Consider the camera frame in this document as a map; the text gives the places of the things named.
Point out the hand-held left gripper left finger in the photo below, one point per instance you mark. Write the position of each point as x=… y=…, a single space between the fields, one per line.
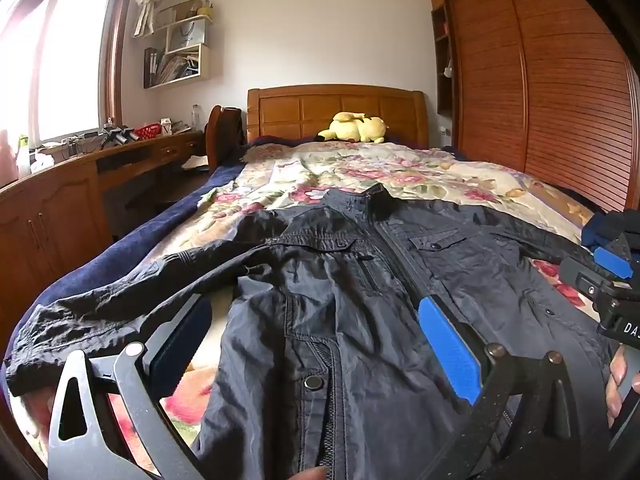
x=182 y=340

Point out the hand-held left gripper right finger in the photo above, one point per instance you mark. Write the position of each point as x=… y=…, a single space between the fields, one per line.
x=450 y=345

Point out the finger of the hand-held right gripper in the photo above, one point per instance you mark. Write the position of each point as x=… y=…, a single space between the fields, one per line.
x=615 y=259
x=595 y=230

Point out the dark navy jacket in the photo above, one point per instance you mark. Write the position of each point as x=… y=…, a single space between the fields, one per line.
x=360 y=310

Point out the person's right hand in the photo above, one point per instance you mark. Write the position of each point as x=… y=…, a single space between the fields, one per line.
x=616 y=380

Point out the person's left hand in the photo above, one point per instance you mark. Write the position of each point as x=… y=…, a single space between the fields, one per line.
x=312 y=474

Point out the navy blue bedsheet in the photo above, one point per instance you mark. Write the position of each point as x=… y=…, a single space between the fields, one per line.
x=125 y=240

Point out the wooden slatted wardrobe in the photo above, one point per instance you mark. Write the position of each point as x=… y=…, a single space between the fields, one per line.
x=530 y=70

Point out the white paper sheet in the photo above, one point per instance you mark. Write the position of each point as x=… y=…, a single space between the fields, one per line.
x=196 y=164

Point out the wooden desk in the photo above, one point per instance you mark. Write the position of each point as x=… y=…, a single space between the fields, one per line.
x=60 y=210

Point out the floral blanket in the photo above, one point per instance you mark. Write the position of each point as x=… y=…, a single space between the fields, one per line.
x=360 y=165

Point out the red plastic basket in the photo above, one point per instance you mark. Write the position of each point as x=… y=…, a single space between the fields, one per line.
x=147 y=131

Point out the wooden chair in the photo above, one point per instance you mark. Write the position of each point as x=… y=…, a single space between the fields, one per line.
x=222 y=130

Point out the white carton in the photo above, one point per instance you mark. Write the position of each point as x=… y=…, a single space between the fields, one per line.
x=166 y=126

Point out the clear plastic bottle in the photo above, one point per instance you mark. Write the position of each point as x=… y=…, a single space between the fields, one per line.
x=195 y=117

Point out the yellow plush toy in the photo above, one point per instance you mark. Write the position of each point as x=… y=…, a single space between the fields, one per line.
x=357 y=127

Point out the white plastic bottle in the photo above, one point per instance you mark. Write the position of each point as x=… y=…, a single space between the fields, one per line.
x=23 y=157

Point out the wooden bed headboard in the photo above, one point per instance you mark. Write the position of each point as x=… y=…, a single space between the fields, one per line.
x=310 y=110

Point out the row of books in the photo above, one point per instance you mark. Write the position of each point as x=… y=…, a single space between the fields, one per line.
x=167 y=67

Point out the window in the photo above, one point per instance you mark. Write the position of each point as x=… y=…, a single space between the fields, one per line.
x=65 y=60

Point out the white paper bag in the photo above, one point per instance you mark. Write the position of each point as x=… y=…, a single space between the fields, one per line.
x=186 y=35

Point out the cream wall shelf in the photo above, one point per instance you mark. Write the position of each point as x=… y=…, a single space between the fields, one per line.
x=177 y=45

